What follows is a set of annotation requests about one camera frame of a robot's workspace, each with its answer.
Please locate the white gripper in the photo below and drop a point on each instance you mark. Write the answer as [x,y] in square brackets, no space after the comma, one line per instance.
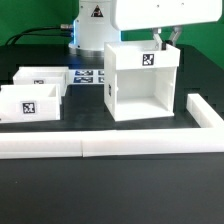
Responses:
[156,14]

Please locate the white drawer cabinet box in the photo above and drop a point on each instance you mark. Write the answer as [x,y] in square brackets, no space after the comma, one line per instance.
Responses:
[139,79]

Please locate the white drawer with knob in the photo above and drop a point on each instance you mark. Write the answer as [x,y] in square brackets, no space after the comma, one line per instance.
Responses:
[29,103]

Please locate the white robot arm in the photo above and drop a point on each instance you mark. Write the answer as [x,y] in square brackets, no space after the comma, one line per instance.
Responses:
[101,21]

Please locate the white rear drawer box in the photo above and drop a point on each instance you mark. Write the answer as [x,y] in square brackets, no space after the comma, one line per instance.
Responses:
[42,75]

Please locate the white marker tag sheet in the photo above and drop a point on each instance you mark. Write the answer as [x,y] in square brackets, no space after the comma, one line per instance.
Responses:
[85,76]

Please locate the white side barrier rail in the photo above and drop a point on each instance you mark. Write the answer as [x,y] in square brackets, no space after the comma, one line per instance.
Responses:
[202,112]

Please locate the white front barrier rail right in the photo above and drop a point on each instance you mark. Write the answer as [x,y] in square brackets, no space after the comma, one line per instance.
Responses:
[153,141]

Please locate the white front barrier rail left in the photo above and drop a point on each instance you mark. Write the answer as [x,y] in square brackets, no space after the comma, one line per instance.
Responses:
[40,145]

